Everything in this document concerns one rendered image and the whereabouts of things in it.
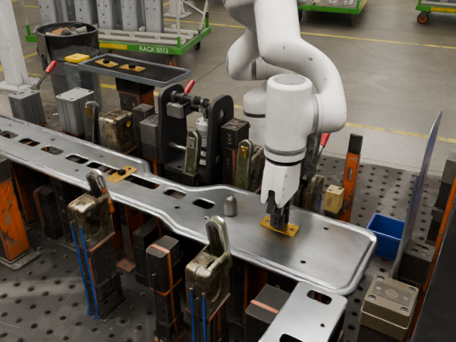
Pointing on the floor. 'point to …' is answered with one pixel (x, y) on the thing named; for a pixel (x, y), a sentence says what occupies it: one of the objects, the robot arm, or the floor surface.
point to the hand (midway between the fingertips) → (279, 216)
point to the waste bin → (80, 45)
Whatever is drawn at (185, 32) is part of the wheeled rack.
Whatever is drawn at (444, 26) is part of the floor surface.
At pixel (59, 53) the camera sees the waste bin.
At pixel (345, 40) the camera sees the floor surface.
